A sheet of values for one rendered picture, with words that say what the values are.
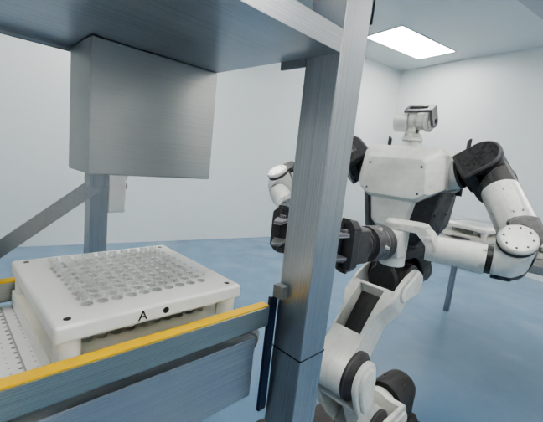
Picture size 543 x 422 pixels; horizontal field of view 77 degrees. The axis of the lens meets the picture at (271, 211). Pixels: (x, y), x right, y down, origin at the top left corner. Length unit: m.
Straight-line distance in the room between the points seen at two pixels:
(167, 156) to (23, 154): 3.58
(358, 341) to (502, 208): 0.51
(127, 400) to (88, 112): 0.40
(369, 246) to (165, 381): 0.53
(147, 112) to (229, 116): 4.03
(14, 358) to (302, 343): 0.37
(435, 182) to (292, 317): 0.67
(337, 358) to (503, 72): 5.27
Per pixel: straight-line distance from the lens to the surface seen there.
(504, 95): 5.84
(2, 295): 0.67
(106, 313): 0.45
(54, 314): 0.46
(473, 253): 0.92
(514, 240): 0.91
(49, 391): 0.43
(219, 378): 0.55
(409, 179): 1.09
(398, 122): 1.19
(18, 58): 4.23
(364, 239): 0.82
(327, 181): 0.49
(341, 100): 0.51
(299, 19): 0.45
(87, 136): 0.59
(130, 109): 0.61
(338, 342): 1.09
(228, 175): 4.65
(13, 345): 0.56
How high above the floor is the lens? 1.15
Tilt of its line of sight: 9 degrees down
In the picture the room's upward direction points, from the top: 6 degrees clockwise
